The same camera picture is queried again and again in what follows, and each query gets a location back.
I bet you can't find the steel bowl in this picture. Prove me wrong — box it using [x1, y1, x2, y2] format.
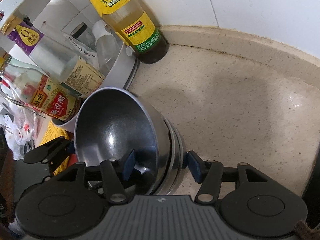
[164, 119, 187, 195]
[74, 87, 172, 194]
[150, 118, 186, 195]

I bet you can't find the yellow chenille mat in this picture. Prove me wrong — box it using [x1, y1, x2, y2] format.
[39, 121, 71, 176]

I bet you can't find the plastic bag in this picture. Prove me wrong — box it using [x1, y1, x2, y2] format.
[1, 98, 38, 160]

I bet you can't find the yellow label vinegar bottle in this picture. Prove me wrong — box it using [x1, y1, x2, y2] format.
[1, 54, 81, 122]

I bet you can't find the green label seafood sauce bottle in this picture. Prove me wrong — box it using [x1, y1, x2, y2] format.
[1, 17, 105, 99]

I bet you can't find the yellow label oil bottle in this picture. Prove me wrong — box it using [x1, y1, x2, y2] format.
[90, 0, 169, 64]

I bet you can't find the white rotating condiment rack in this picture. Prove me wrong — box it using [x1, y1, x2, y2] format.
[1, 0, 137, 132]

